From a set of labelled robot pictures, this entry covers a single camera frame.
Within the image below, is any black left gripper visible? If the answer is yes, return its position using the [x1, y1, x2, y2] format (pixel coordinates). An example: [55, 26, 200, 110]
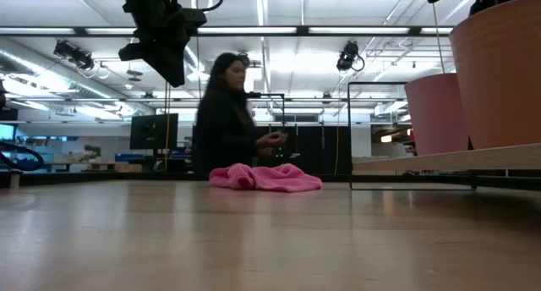
[117, 3, 191, 89]

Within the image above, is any orange ribbed cup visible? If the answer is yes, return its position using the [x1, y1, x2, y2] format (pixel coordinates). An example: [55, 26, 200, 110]
[448, 0, 541, 151]

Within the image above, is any pale pink ribbed cup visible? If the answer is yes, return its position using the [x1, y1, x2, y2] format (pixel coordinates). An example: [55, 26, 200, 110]
[404, 72, 471, 157]

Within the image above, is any person with long hair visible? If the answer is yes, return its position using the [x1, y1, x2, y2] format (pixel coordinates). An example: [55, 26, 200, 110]
[193, 52, 290, 178]

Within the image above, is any small green potted plant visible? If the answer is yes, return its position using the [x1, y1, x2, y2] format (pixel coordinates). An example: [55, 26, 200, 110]
[79, 144, 103, 163]

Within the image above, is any pink crumpled cloth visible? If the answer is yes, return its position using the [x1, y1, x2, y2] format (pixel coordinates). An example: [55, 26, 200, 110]
[208, 162, 324, 194]

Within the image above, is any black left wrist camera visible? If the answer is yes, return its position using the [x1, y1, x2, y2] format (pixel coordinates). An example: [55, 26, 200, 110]
[172, 7, 209, 41]

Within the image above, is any thin grey hanging cable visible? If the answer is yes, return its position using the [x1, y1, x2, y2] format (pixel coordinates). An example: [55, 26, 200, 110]
[431, 2, 447, 74]

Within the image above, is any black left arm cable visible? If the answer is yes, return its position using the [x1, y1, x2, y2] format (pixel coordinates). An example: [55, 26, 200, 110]
[162, 0, 226, 14]

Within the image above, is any black ceiling camera on truss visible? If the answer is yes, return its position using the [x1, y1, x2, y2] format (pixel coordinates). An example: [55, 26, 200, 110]
[52, 39, 96, 71]

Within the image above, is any black ceiling camera with cable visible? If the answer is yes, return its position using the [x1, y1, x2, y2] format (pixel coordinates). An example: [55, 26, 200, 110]
[336, 40, 366, 73]

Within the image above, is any black partition wall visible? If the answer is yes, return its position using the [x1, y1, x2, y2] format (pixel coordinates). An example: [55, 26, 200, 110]
[191, 124, 352, 176]

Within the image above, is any black corrugated cable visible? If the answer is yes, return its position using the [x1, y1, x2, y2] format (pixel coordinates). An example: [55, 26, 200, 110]
[0, 140, 46, 173]

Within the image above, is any lit wall screen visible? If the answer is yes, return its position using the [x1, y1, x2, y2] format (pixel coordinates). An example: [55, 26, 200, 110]
[0, 123, 18, 142]

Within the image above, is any yellow cable by partition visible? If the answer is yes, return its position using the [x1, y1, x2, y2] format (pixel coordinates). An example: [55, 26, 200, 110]
[333, 125, 342, 176]

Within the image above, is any black metal shelf frame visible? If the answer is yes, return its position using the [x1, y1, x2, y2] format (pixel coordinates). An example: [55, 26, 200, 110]
[347, 81, 478, 192]

